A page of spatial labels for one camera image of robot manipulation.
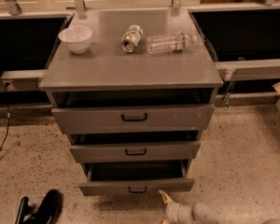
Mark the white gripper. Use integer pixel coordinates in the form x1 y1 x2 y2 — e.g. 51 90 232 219
159 189 194 224

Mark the grey bottom drawer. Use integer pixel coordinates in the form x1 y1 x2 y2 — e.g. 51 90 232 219
79 160 194 196

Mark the grey drawer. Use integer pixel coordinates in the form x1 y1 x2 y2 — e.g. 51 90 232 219
70 141 200 163
52 105 215 134
79 160 194 196

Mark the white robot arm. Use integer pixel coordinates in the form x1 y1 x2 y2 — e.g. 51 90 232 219
159 189 231 224

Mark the grey middle drawer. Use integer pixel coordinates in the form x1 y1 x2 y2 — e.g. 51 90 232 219
70 141 200 163

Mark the grey top drawer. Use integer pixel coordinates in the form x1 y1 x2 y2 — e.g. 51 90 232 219
52 105 215 134

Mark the grey drawer cabinet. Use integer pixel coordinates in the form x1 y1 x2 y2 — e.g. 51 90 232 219
38 8 224 175

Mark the black shoe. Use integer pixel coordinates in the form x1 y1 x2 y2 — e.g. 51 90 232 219
23 189 62 224

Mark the clear plastic water bottle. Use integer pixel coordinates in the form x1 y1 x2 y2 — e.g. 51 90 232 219
147 32 197 54

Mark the crushed soda can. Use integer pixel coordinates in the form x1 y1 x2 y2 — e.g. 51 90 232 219
121 24 144 53

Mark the white bowl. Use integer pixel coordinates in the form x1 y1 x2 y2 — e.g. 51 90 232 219
58 25 93 54

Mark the black power cable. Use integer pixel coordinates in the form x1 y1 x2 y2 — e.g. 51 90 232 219
0 81 11 165

